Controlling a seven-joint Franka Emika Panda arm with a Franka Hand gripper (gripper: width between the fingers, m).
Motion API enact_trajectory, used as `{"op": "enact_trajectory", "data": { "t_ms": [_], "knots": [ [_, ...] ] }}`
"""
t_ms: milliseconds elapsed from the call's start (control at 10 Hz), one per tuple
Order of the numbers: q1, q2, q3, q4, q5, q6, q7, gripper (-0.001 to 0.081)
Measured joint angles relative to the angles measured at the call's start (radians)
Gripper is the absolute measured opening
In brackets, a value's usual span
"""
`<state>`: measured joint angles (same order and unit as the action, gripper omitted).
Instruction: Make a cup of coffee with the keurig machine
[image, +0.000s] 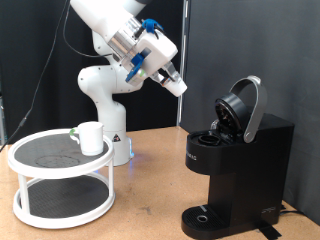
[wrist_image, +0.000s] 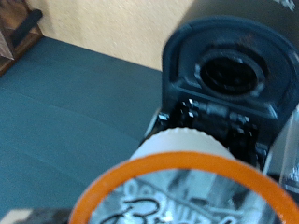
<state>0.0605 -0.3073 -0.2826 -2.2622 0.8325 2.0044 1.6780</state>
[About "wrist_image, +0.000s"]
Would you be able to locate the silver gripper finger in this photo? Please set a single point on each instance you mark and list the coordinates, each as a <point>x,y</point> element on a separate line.
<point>34,217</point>

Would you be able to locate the orange-rimmed coffee pod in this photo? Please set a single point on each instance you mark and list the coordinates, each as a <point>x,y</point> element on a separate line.
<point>187,146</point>

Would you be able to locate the black Keurig coffee machine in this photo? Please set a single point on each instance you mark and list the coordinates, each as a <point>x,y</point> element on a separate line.
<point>187,62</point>

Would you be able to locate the brown wooden furniture piece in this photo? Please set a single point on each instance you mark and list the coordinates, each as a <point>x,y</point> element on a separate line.
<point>6,46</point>

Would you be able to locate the black bar-shaped object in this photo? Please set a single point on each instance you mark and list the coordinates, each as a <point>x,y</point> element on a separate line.
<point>26,26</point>

